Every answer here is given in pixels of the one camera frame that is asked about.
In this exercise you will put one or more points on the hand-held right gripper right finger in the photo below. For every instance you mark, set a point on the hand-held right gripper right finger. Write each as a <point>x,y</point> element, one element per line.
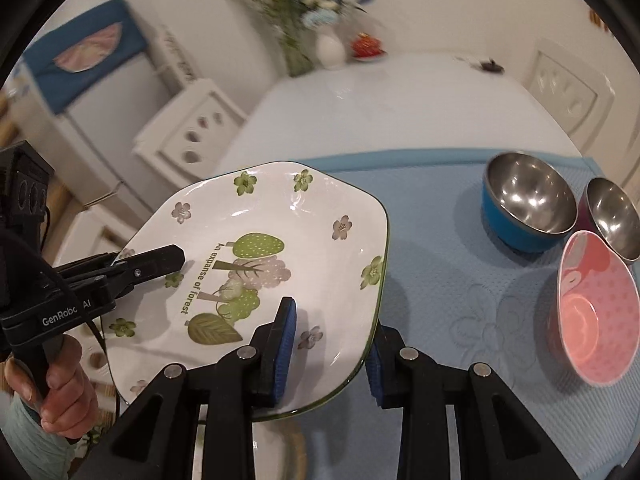
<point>377,381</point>

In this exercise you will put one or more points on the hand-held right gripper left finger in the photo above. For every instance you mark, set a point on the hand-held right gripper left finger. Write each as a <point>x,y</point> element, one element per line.
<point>286,350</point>

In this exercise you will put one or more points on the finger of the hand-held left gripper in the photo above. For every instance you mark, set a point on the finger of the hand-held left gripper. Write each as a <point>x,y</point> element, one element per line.
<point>150,262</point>

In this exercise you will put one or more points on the white floral square plate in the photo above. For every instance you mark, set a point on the white floral square plate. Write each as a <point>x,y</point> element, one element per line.
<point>280,220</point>

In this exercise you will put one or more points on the pink dotted bowl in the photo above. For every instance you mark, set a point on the pink dotted bowl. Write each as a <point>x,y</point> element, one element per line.
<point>595,310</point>

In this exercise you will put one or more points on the blue steel bowl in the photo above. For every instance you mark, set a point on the blue steel bowl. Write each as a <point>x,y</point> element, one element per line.
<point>525,200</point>

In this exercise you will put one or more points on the stainless steel bowl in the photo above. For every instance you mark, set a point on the stainless steel bowl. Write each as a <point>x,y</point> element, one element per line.
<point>612,220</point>

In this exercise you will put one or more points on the person's left forearm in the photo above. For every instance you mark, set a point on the person's left forearm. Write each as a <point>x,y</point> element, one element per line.
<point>22,447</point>

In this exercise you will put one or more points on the person's left hand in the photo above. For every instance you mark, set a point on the person's left hand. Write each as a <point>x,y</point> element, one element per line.
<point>62,390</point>

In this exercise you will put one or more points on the blue table mat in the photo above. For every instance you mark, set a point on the blue table mat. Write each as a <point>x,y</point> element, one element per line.
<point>450,280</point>

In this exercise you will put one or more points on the white refrigerator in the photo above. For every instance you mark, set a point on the white refrigerator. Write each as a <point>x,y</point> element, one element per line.
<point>100,135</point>

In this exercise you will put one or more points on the white wooden dining chair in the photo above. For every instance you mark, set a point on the white wooden dining chair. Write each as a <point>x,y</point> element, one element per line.
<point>570,90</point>
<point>192,130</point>

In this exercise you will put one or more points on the white carved shelf rack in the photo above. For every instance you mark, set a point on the white carved shelf rack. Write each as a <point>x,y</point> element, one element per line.
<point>177,55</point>

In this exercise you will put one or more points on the blue cloth refrigerator cover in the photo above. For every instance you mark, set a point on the blue cloth refrigerator cover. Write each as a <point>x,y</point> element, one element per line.
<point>100,25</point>

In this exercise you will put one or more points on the glass vase with dried flowers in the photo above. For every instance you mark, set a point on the glass vase with dried flowers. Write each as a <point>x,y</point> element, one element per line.
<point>280,15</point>

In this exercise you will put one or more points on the white vase with blue flowers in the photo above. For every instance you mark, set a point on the white vase with blue flowers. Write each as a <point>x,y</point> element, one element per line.
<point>330,47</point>

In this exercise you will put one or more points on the red lidded teacup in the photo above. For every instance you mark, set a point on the red lidded teacup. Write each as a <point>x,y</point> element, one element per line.
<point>367,46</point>

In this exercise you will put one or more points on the small black lid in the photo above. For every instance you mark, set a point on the small black lid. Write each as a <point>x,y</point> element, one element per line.
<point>491,66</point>

